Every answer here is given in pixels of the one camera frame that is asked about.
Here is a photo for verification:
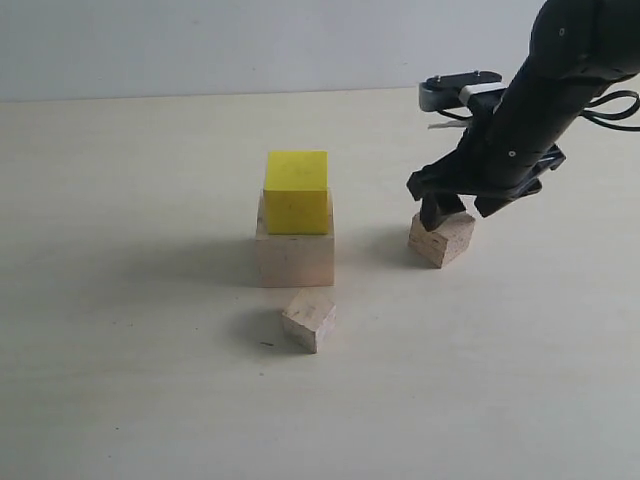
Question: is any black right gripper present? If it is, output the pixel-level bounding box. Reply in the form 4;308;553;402
407;49;625;232

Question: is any medium wooden cube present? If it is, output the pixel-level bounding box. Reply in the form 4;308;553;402
408;213;476;269

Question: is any yellow cube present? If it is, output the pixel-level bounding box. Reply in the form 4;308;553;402
263;150;329;235

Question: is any large pale wooden cube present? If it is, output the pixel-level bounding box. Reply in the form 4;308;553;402
255;195;335;288

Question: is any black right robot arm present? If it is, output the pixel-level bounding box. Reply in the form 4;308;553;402
407;1;639;231

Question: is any small wooden cube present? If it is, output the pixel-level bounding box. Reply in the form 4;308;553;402
282;289;336;354

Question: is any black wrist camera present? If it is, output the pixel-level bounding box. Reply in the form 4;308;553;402
418;70;505;112

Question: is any black cable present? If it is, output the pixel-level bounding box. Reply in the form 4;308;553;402
579;89;640;133

